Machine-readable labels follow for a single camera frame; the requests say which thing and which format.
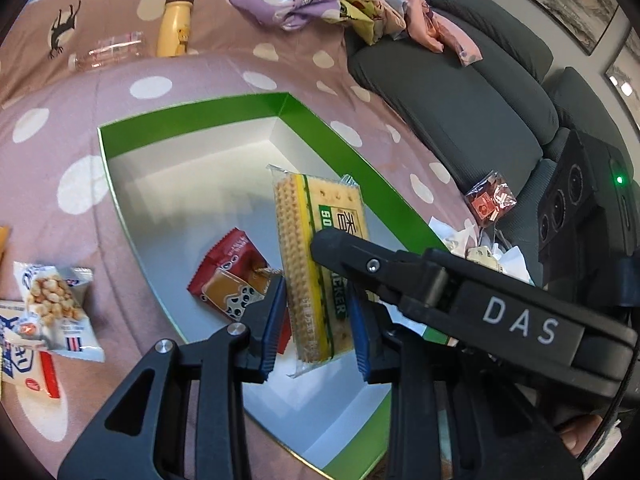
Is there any green cardboard box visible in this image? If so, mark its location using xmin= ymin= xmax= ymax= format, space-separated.
xmin=97 ymin=92 xmax=453 ymax=478

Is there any pink polka dot blanket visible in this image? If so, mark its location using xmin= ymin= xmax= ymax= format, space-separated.
xmin=0 ymin=0 xmax=481 ymax=480

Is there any grey sofa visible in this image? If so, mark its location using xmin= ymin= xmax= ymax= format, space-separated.
xmin=345 ymin=0 xmax=640 ymax=281

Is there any red brown snack packet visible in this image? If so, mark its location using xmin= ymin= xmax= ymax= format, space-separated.
xmin=187 ymin=227 xmax=293 ymax=356

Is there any white peanut snack packet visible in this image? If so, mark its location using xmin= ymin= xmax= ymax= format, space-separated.
xmin=12 ymin=261 xmax=106 ymax=363

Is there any yellow bottle with red strap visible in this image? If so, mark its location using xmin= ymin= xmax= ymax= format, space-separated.
xmin=155 ymin=0 xmax=198 ymax=58

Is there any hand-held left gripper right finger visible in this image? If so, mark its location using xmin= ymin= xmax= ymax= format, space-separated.
xmin=348 ymin=290 xmax=586 ymax=480

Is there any white crumpled paper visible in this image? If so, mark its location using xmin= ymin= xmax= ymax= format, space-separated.
xmin=429 ymin=217 xmax=533 ymax=283

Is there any white blue red snack packet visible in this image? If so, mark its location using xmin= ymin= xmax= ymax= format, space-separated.
xmin=0 ymin=300 xmax=61 ymax=401

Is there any black device with green light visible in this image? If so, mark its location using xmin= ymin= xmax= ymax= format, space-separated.
xmin=537 ymin=130 xmax=640 ymax=306

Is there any person's right hand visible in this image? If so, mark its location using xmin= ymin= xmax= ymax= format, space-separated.
xmin=557 ymin=414 xmax=623 ymax=462

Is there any yellow printed cloth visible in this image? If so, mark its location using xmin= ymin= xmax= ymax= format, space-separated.
xmin=340 ymin=0 xmax=386 ymax=46

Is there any small framed wall painting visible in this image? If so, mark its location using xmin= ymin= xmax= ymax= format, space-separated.
xmin=605 ymin=30 xmax=640 ymax=116

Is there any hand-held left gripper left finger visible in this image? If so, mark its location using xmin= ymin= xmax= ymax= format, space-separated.
xmin=57 ymin=275 xmax=288 ymax=480

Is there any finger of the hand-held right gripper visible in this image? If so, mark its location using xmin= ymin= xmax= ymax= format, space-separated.
xmin=310 ymin=226 xmax=451 ymax=313

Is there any small red wrapped packet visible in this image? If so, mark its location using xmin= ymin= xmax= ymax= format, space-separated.
xmin=464 ymin=170 xmax=518 ymax=226

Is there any yellow cracker packet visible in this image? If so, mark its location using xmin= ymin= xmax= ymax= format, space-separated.
xmin=265 ymin=164 xmax=373 ymax=378

